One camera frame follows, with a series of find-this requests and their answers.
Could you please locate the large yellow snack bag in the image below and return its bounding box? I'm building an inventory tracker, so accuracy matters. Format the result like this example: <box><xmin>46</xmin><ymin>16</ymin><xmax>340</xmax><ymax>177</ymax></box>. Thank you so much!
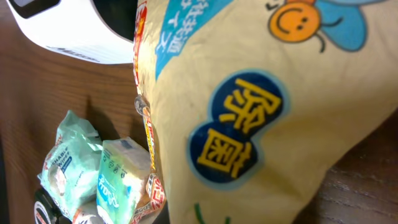
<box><xmin>133</xmin><ymin>0</ymin><xmax>397</xmax><ymax>223</ymax></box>

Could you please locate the teal tissue pack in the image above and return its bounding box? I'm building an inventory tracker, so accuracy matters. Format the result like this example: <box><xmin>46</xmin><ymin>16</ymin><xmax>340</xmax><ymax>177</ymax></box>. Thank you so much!
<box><xmin>96</xmin><ymin>137</ymin><xmax>150</xmax><ymax>224</ymax></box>

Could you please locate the teal wet wipes pack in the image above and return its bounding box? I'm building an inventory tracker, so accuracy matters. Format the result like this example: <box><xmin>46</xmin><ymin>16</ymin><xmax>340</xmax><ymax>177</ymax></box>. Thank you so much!
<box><xmin>37</xmin><ymin>110</ymin><xmax>103</xmax><ymax>220</ymax></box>

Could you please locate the green Zam-Buk box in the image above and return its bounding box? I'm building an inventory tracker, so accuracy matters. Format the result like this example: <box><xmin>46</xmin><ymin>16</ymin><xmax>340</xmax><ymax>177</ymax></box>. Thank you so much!
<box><xmin>34</xmin><ymin>188</ymin><xmax>71</xmax><ymax>224</ymax></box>

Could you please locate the orange tissue pack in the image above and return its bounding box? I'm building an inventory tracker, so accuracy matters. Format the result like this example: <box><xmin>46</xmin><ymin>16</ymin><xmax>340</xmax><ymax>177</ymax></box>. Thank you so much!
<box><xmin>72</xmin><ymin>200</ymin><xmax>104</xmax><ymax>224</ymax></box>

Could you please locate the white barcode scanner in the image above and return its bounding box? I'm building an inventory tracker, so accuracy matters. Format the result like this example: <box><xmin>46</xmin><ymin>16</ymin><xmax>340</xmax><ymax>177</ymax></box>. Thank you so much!
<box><xmin>6</xmin><ymin>0</ymin><xmax>137</xmax><ymax>65</ymax></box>

